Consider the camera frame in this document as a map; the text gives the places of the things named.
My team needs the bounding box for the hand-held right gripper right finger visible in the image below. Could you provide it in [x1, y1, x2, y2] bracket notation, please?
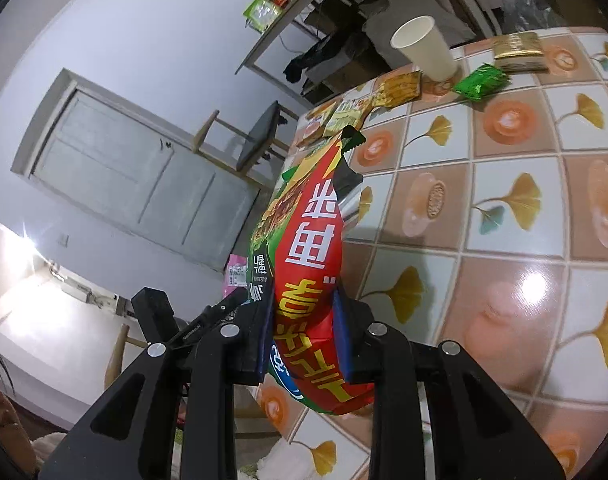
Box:
[330, 287, 567, 480]

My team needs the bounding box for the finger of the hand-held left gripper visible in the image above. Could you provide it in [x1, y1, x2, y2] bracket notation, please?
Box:
[166, 287, 249, 356]

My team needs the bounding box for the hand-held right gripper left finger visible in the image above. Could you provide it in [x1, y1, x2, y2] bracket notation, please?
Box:
[38, 290, 277, 480]

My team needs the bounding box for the green and red chip bag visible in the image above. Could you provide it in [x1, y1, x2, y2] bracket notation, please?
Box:
[248, 127, 377, 416]

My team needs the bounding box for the pink purple snack packet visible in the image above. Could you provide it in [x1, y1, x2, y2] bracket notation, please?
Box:
[225, 254, 250, 301]

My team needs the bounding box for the light wooden chair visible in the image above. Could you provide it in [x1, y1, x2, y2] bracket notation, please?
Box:
[104, 324, 150, 392]

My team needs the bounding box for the grey panel door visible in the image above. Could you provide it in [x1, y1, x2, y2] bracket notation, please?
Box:
[11, 67, 262, 273]

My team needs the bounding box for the person's head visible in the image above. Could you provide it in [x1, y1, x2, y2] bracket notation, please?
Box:
[0, 335, 37, 476]

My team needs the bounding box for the patterned tablecloth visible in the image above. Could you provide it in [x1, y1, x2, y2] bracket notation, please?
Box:
[234, 25, 608, 480]

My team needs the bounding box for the wooden chair black seat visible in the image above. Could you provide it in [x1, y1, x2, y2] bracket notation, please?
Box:
[191, 100, 295, 191]

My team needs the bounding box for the red yellow snack packet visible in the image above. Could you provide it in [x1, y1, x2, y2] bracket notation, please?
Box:
[296, 102, 337, 148]

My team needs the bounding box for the brown gold snack packet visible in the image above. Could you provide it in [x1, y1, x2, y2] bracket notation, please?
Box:
[374, 71, 422, 110]

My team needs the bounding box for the black cloth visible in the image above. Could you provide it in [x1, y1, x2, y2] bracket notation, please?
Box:
[283, 35, 370, 83]

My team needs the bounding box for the small green packet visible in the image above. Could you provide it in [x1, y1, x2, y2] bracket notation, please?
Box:
[453, 62, 512, 102]

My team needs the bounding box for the white paper cup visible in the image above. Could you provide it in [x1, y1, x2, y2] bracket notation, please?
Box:
[390, 15, 460, 81]

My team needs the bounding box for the long grey desk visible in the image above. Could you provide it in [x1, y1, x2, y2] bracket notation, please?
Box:
[236, 0, 490, 78]

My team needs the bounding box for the green snack bag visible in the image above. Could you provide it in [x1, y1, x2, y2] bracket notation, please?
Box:
[243, 0, 281, 33]

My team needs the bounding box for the gold foil packet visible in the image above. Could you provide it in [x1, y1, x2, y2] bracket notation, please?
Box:
[491, 31, 550, 73]

